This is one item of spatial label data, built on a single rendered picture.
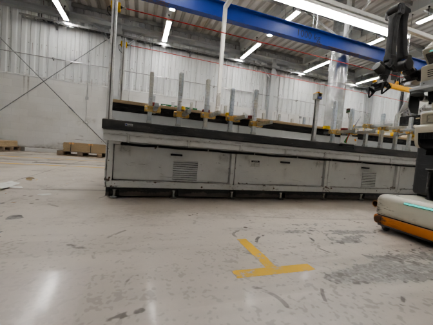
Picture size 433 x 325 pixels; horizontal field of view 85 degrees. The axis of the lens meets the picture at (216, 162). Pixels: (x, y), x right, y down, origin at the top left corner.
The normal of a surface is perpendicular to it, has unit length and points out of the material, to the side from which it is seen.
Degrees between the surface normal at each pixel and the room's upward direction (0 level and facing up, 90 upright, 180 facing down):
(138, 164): 91
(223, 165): 90
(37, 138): 90
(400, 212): 90
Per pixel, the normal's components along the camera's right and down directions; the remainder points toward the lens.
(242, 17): 0.31, 0.07
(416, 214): -0.95, -0.06
